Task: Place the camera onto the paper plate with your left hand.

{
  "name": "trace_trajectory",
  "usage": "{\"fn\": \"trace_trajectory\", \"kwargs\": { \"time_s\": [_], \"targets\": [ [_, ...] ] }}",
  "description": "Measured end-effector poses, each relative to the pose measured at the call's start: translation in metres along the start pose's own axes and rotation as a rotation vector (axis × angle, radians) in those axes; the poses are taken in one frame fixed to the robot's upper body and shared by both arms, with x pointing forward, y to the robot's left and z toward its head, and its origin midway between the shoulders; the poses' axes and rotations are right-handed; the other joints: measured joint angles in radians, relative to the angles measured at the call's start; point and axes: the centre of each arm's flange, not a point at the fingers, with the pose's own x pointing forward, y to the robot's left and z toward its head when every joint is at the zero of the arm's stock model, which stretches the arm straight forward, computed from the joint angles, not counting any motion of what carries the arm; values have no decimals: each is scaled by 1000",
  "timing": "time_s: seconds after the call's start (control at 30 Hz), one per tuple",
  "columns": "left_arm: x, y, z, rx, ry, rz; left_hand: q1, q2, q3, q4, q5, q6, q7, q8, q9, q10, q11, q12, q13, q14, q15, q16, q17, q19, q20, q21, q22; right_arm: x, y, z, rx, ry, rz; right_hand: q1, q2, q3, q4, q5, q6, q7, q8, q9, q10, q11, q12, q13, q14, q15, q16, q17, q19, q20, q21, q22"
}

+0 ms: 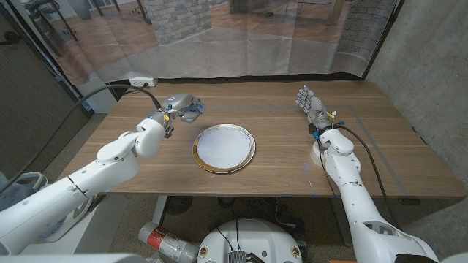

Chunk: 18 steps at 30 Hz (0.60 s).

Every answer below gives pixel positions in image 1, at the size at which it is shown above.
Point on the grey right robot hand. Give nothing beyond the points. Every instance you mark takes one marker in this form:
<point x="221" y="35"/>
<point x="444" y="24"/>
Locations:
<point x="316" y="109"/>

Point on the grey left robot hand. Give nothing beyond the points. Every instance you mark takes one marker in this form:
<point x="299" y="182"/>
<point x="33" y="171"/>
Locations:
<point x="179" y="100"/>

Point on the small blue toy camera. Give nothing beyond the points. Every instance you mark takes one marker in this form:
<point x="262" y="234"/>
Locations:
<point x="191" y="116"/>

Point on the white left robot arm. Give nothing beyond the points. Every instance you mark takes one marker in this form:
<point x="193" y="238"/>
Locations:
<point x="109" y="164"/>

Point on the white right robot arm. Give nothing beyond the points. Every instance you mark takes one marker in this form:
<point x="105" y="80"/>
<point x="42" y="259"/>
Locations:
<point x="351" y="190"/>

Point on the white paper plate gold rim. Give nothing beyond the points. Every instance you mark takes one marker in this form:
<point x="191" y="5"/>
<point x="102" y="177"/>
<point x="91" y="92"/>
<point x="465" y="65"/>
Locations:
<point x="223" y="148"/>

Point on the white power strip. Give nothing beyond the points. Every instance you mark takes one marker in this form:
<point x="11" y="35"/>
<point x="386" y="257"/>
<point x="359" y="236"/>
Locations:
<point x="142" y="81"/>

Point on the white tape roll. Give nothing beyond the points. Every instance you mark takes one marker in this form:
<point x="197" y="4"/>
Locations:
<point x="314" y="156"/>

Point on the wooden table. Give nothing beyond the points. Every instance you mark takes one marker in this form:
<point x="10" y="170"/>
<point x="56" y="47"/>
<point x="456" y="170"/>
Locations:
<point x="256" y="107"/>

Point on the printed room backdrop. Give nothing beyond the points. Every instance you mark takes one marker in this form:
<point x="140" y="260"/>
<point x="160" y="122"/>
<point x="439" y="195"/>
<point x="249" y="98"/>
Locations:
<point x="237" y="44"/>

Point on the black round fan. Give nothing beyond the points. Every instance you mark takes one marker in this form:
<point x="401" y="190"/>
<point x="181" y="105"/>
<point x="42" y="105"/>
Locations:
<point x="178" y="205"/>

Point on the white table leg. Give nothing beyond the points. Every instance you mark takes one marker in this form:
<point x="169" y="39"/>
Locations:
<point x="160" y="210"/>

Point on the grey table leg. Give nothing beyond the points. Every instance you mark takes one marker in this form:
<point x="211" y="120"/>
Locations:
<point x="342" y="219"/>

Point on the white cylinder with red label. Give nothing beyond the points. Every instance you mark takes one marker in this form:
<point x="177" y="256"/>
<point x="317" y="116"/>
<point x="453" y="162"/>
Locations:
<point x="168" y="243"/>

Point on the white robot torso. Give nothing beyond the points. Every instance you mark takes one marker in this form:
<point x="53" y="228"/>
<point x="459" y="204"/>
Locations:
<point x="252" y="237"/>

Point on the person in blue jeans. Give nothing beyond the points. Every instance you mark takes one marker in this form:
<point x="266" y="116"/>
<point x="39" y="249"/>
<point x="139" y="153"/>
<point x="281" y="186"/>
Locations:
<point x="14" y="197"/>

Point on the grey perforated wall panel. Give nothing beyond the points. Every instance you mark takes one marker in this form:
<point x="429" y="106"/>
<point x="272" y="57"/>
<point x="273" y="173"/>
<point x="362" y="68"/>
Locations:
<point x="33" y="109"/>

